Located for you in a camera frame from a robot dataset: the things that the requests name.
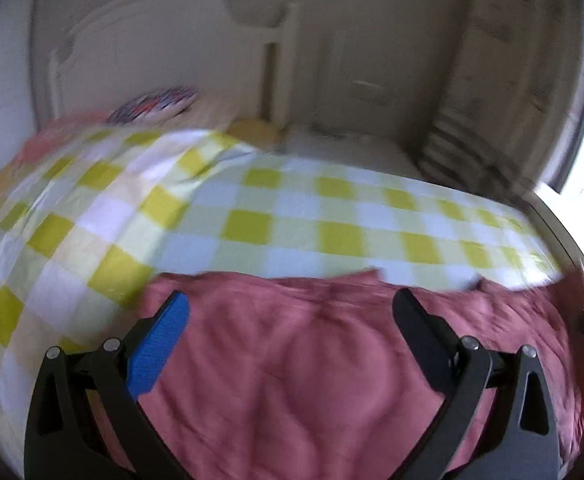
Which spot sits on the white wooden headboard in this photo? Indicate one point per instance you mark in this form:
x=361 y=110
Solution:
x=130 y=47

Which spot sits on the white nightstand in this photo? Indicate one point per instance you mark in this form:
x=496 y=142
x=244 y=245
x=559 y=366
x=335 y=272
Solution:
x=361 y=150

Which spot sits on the yellow pillow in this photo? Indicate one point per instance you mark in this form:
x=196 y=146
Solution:
x=256 y=132

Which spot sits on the yellow checkered bed sheet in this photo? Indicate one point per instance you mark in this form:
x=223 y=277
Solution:
x=86 y=227

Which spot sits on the beige printed curtain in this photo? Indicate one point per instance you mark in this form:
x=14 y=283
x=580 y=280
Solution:
x=512 y=101

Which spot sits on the pink quilted jacket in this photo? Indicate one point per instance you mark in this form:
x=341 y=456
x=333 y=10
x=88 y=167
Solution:
x=301 y=378

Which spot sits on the beige fluffy pillow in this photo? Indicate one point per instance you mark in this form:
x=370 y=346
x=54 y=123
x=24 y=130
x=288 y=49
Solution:
x=210 y=112

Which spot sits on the pink blanket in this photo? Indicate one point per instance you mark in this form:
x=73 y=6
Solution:
x=57 y=133

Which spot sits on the wall power socket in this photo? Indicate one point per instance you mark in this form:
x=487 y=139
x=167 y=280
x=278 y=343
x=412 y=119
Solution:
x=368 y=92

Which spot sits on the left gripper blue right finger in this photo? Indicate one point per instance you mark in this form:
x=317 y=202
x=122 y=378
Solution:
x=519 y=439

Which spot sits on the white wardrobe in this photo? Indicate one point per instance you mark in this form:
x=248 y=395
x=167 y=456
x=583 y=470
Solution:
x=17 y=117

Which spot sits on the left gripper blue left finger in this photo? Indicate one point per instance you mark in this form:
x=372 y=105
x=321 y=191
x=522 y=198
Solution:
x=85 y=420

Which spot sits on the patterned decorative pillow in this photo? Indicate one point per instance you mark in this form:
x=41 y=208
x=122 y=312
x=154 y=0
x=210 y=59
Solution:
x=156 y=106

